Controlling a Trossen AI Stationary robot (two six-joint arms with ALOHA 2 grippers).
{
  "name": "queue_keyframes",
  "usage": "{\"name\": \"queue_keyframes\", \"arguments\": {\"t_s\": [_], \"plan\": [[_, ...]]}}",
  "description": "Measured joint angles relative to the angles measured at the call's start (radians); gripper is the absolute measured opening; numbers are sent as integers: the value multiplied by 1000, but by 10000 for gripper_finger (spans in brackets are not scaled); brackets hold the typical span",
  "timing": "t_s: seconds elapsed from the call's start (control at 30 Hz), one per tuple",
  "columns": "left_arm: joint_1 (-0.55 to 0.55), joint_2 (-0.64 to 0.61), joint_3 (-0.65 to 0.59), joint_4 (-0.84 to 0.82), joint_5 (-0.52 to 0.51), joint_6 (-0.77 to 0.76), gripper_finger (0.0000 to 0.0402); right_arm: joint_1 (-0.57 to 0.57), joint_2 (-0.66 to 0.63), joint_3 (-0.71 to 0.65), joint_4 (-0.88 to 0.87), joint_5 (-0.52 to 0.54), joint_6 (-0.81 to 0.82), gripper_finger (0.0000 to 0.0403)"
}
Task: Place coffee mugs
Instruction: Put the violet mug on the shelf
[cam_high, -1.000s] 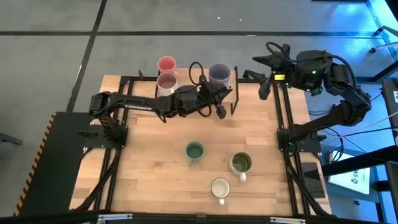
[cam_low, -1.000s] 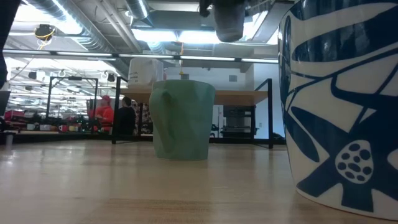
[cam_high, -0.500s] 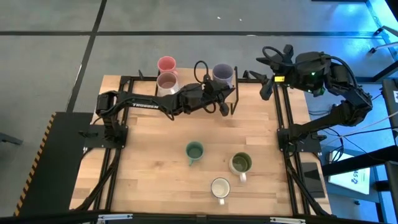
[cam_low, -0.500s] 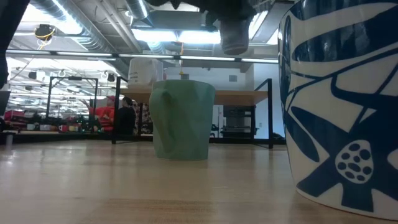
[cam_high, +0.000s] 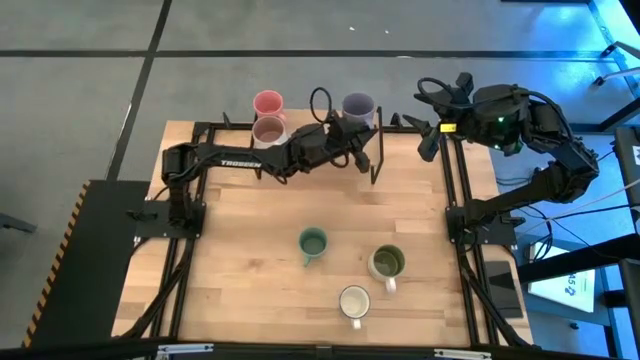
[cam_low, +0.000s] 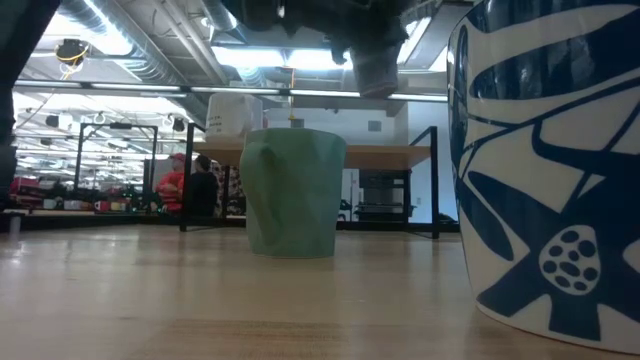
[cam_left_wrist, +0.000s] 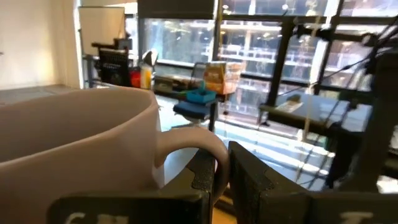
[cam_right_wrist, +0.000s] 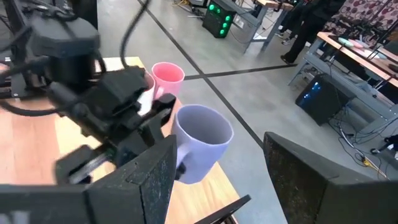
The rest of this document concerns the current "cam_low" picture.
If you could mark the small white background mug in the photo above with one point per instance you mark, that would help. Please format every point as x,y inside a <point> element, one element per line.
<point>49,204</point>

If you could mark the black background rig frame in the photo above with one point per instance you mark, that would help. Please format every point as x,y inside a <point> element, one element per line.
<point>117,126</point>

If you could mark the green faceted mug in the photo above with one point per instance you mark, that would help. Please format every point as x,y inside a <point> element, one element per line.
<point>295,195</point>

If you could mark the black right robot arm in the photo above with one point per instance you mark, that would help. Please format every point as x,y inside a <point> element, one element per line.
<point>255,12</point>

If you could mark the small red background mug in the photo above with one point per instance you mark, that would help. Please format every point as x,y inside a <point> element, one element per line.
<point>101,205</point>

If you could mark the long ceiling light bar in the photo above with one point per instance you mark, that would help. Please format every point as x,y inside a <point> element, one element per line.
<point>325,93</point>

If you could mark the person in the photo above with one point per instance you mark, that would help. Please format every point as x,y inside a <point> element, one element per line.
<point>202,192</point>
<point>172,192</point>

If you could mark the grey wall vent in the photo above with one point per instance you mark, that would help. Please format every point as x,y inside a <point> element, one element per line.
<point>374,125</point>

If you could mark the black background cart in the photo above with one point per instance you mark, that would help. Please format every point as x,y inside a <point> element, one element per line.
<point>382,195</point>

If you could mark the wooden shelf rack black frame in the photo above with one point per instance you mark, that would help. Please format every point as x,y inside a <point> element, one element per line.
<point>380,156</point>

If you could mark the white mug small black text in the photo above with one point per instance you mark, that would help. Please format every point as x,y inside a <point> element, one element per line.
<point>232,117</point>

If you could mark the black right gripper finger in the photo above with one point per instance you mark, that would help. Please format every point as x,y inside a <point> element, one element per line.
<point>340,52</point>

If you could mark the red storage crate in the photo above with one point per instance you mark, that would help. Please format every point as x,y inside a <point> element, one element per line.
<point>25,187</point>

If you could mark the white mug blue floral pattern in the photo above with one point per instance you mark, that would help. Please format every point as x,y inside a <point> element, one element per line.
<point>550,150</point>

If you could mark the small yellow background mug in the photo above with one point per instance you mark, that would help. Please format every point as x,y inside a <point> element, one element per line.
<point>119,205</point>

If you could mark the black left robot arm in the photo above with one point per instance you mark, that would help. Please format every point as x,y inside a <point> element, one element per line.
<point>22,60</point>

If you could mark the floral patterned cloth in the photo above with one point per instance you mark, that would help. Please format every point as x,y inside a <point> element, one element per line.
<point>235,190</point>

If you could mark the silver ventilation duct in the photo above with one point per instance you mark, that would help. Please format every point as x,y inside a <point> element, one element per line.
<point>145,65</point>

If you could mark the lavender ceramic mug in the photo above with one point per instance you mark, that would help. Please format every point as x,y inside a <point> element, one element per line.
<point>376,75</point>

